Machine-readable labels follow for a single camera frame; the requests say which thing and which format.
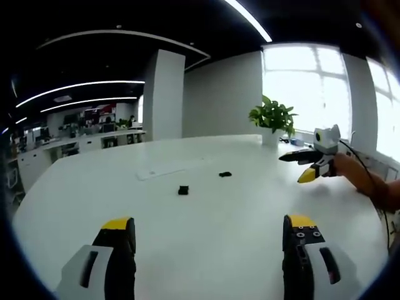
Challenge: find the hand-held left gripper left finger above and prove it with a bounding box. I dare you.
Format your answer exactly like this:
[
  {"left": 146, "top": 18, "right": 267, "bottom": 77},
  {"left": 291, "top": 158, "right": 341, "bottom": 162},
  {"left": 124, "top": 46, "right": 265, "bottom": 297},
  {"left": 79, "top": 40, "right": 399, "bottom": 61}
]
[{"left": 53, "top": 217, "right": 138, "bottom": 300}]

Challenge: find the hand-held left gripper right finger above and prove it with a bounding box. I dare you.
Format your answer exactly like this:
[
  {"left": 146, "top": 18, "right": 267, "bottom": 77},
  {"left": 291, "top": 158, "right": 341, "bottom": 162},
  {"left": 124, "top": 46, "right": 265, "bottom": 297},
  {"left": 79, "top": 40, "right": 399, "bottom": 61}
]
[{"left": 282, "top": 214, "right": 359, "bottom": 300}]

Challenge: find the person's right hand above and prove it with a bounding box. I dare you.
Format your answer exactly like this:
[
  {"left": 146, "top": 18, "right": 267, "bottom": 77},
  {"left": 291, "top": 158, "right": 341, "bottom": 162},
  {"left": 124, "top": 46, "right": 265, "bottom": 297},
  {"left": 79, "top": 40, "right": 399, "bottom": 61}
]
[{"left": 331, "top": 152, "right": 367, "bottom": 190}]

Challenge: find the white plant pot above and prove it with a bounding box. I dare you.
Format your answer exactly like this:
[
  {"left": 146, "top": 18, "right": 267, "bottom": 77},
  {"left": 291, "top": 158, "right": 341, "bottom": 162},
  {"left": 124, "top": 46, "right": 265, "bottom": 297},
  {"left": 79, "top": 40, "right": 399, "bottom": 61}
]
[{"left": 261, "top": 128, "right": 284, "bottom": 148}]

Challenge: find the green potted plant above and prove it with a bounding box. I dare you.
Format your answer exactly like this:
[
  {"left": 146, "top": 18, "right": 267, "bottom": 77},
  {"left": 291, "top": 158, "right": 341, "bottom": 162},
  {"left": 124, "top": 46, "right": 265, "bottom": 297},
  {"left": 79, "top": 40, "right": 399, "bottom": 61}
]
[{"left": 248, "top": 94, "right": 299, "bottom": 138}]

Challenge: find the white office desk row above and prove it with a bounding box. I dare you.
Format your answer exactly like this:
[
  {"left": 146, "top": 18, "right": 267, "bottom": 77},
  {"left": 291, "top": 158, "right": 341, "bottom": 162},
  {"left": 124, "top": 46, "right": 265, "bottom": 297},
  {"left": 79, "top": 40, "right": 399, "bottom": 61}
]
[{"left": 17, "top": 128, "right": 147, "bottom": 188}]

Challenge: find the white square pillar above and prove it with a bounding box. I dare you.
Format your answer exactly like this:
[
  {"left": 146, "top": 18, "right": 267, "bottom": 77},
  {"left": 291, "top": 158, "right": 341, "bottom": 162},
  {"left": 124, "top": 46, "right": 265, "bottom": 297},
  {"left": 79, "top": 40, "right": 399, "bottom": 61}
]
[{"left": 142, "top": 49, "right": 186, "bottom": 142}]

